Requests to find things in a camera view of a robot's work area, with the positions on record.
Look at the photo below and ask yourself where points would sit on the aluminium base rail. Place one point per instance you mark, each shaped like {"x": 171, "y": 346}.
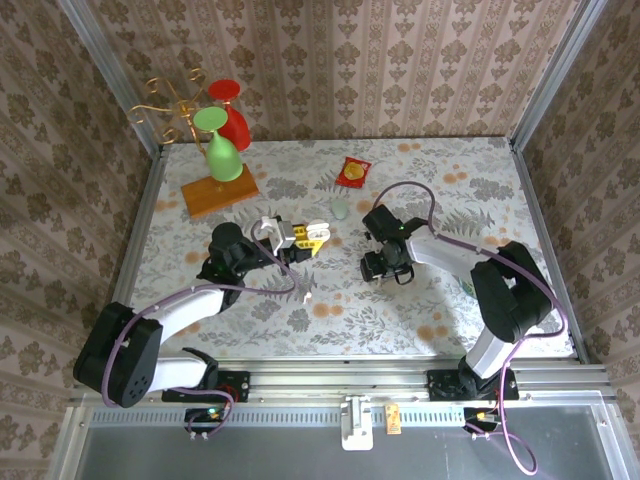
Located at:
{"x": 340, "y": 382}

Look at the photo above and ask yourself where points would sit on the grey metal sheet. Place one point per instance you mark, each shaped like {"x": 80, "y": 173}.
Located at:
{"x": 300, "y": 455}

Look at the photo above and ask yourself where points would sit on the white plastic bracket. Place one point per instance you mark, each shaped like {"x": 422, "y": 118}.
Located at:
{"x": 357, "y": 435}

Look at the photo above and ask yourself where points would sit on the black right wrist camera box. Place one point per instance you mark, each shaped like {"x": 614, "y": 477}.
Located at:
{"x": 379, "y": 222}

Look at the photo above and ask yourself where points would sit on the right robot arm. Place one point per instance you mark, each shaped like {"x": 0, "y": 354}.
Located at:
{"x": 440, "y": 252}

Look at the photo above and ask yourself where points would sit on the red wine glass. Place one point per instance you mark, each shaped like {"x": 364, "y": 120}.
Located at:
{"x": 239, "y": 131}

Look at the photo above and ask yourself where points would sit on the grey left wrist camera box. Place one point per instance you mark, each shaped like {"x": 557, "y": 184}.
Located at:
{"x": 286, "y": 232}

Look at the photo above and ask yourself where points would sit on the green leaf print bowl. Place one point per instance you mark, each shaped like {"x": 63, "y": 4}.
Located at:
{"x": 467, "y": 287}

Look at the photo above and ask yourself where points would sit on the small pale green cup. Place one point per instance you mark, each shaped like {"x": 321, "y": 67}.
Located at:
{"x": 340, "y": 209}

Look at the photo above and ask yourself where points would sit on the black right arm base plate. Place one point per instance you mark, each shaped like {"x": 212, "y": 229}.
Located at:
{"x": 440, "y": 385}

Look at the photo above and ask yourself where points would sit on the small yellow tag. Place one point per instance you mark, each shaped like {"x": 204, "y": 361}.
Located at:
{"x": 392, "y": 420}

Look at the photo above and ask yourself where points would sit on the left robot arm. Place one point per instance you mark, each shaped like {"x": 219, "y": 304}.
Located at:
{"x": 190, "y": 310}

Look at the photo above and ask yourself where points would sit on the green wine glass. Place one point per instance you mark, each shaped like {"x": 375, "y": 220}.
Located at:
{"x": 222, "y": 157}

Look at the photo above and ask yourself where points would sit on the aluminium side rail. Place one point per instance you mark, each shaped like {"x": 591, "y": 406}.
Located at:
{"x": 531, "y": 200}
{"x": 141, "y": 220}

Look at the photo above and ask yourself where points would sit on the aluminium frame post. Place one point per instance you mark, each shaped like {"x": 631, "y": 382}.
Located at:
{"x": 555, "y": 75}
{"x": 114, "y": 75}

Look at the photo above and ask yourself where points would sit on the red snack packet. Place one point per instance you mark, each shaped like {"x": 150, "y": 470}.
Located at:
{"x": 353, "y": 172}

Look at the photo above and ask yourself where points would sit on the white earbud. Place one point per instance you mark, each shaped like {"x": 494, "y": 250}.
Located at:
{"x": 307, "y": 298}

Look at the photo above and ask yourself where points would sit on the floral print tablecloth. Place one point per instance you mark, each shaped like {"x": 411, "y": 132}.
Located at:
{"x": 375, "y": 310}

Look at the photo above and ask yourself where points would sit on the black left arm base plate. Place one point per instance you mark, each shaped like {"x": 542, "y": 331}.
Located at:
{"x": 235, "y": 387}

